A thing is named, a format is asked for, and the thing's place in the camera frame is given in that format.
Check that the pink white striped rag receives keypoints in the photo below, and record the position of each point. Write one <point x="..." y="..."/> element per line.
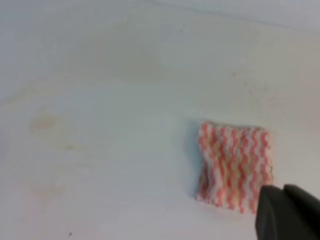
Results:
<point x="237" y="163"/>

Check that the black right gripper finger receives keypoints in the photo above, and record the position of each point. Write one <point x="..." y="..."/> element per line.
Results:
<point x="290" y="213"/>

